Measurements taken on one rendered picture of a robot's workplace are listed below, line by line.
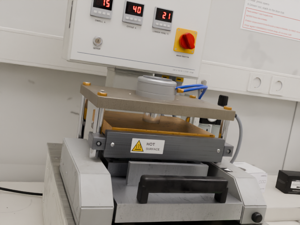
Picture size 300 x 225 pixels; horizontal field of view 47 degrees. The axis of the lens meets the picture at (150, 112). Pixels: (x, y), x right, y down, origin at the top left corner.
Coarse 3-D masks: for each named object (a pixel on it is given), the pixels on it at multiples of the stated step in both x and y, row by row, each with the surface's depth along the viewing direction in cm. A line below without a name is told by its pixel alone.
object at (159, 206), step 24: (144, 168) 59; (168, 168) 60; (192, 168) 62; (120, 192) 55; (120, 216) 51; (144, 216) 52; (168, 216) 54; (192, 216) 55; (216, 216) 57; (240, 216) 59
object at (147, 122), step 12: (108, 120) 65; (120, 120) 67; (132, 120) 69; (144, 120) 70; (156, 120) 70; (168, 120) 76; (180, 120) 78; (156, 132) 63; (168, 132) 63; (180, 132) 64; (192, 132) 66; (204, 132) 68
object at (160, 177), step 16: (144, 176) 52; (160, 176) 53; (176, 176) 54; (192, 176) 55; (208, 176) 57; (144, 192) 52; (160, 192) 53; (176, 192) 54; (192, 192) 55; (208, 192) 56; (224, 192) 57
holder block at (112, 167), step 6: (102, 150) 68; (102, 156) 65; (108, 162) 61; (114, 162) 61; (120, 162) 62; (126, 162) 62; (168, 162) 66; (108, 168) 61; (114, 168) 61; (120, 168) 62; (126, 168) 62; (114, 174) 62; (120, 174) 62; (126, 174) 62
